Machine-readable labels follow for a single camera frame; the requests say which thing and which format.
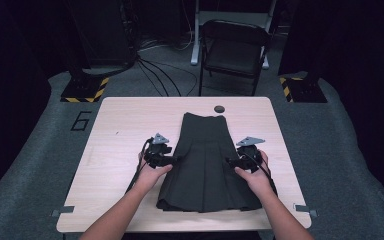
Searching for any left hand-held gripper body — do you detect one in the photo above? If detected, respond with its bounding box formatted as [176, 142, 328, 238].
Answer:
[142, 133, 178, 170]

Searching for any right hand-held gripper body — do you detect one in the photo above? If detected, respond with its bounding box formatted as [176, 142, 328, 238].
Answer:
[233, 135, 266, 174]

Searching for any dark grey pleated skirt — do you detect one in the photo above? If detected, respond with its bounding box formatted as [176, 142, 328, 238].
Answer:
[155, 112, 279, 213]

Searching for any person's left hand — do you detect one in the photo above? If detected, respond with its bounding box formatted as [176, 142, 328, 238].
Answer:
[135, 150, 174, 195]

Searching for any person's right hand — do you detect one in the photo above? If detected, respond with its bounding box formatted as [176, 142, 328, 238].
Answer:
[234, 149, 275, 198]

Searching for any grey table edge clamp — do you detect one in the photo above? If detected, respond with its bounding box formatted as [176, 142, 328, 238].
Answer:
[51, 205, 76, 218]
[293, 203, 319, 218]

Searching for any black stand base striped edge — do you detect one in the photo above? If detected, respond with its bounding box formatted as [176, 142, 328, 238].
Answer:
[278, 76, 328, 104]
[60, 76, 110, 104]

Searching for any black folding chair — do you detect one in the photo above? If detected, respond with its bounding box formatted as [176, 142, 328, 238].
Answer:
[198, 19, 273, 98]

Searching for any black equipment cabinet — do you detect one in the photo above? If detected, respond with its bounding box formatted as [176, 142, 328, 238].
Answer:
[66, 0, 138, 68]

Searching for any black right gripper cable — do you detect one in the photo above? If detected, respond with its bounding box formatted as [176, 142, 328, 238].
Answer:
[245, 153, 279, 197]

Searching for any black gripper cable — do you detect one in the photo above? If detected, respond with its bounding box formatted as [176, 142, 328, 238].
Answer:
[245, 153, 279, 197]
[125, 137, 154, 195]

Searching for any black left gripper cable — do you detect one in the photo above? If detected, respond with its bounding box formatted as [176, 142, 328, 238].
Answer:
[125, 137, 154, 195]

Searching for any black floor cable bundle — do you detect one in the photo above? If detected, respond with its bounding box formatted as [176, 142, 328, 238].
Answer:
[136, 33, 200, 98]

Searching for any white desk frame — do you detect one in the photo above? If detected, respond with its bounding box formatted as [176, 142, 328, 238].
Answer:
[190, 0, 278, 70]

